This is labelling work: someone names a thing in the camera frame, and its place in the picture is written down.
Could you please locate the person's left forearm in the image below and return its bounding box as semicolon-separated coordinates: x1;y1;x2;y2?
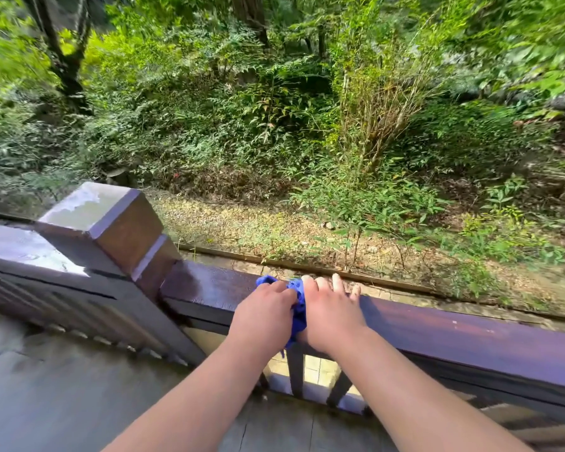
103;335;276;452

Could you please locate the dark tree trunk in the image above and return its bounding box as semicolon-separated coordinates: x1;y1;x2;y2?
21;0;95;114

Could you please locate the brown wooden railing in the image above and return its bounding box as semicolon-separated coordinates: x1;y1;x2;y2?
0;222;565;452

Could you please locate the tall bamboo shrub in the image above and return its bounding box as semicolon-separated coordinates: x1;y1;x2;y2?
332;0;445;177

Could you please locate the person's left hand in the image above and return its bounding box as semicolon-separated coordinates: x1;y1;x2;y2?
227;280;298;357

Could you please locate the wooden garden edging strip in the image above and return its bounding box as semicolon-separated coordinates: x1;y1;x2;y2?
176;243;565;325

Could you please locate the brown wooden railing post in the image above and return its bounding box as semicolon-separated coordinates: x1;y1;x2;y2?
34;181;207;368

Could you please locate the person's right hand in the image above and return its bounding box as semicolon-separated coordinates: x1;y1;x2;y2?
298;273;369;355

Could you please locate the person's right forearm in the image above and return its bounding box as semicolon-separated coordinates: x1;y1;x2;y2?
329;326;534;452

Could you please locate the blue cleaning cloth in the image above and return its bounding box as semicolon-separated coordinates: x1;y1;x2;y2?
256;276;308;350

